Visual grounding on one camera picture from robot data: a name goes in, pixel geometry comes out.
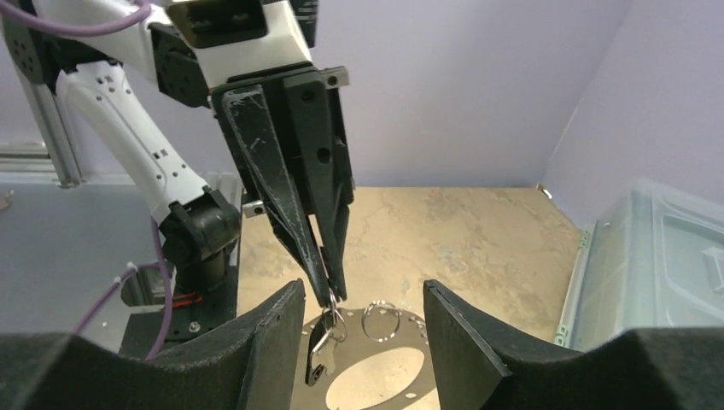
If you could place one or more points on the steel perforated key plate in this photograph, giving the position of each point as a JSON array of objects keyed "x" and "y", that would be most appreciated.
[{"x": 384, "y": 363}]

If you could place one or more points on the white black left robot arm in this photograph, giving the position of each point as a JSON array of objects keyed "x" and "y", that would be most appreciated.
[{"x": 80, "y": 51}]

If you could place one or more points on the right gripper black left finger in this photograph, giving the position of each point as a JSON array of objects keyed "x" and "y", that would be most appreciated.
[{"x": 246, "y": 363}]

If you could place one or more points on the keys with black tag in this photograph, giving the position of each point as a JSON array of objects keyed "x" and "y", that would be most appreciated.
[{"x": 327, "y": 333}]

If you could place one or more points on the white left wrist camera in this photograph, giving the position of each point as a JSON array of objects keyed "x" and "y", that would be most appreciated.
[{"x": 234, "y": 38}]

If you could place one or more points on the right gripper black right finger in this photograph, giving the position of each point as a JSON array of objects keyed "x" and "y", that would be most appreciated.
[{"x": 481, "y": 362}]

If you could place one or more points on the clear green plastic storage box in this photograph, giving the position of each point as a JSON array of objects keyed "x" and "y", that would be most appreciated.
[{"x": 654, "y": 259}]

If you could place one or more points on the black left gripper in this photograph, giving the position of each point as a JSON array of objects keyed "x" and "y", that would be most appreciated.
[{"x": 286, "y": 134}]

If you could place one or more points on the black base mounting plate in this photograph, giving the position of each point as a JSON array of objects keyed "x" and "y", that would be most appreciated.
[{"x": 181, "y": 317}]

